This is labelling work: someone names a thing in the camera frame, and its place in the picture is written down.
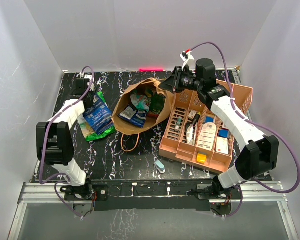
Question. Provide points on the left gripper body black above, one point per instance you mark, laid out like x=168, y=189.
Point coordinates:
x=91, y=95

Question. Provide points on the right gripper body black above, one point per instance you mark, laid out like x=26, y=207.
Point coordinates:
x=190, y=82

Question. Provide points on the blue salt vinegar chips bag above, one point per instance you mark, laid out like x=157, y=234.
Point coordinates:
x=100, y=110

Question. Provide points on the brown paper bag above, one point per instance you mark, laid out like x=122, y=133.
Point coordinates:
x=149, y=87

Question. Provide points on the green cassava chips bag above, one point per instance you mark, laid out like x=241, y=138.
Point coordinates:
x=95, y=130

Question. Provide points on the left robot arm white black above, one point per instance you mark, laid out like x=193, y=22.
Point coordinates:
x=54, y=142

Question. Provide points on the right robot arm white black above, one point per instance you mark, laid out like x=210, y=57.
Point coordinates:
x=259, y=153

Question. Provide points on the dark green snack packet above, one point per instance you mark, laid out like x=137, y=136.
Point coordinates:
x=157, y=105

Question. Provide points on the teal snack packet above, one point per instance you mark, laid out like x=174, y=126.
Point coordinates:
x=140, y=101

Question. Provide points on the white green tube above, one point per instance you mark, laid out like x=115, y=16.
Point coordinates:
x=178, y=123

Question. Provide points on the black marker pen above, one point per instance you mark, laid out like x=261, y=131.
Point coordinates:
x=196, y=118

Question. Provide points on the orange plastic organizer tray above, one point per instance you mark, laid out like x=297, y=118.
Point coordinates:
x=196, y=136

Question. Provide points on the white label card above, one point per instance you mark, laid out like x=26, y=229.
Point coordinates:
x=207, y=135

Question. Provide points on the blue square box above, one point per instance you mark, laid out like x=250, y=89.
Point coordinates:
x=223, y=133

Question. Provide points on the white red box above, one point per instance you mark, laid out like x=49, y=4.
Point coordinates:
x=222, y=145

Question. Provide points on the yellow block in tray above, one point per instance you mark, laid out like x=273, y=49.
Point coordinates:
x=201, y=158

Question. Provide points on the small blue white stapler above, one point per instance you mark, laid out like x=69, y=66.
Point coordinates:
x=159, y=167

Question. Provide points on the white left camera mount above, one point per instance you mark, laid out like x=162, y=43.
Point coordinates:
x=84, y=75

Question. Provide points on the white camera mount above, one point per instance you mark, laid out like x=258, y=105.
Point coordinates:
x=84, y=75
x=187, y=58

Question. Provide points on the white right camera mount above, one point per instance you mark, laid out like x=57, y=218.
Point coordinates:
x=187, y=58

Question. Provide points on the aluminium front rail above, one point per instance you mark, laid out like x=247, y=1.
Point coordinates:
x=150, y=211

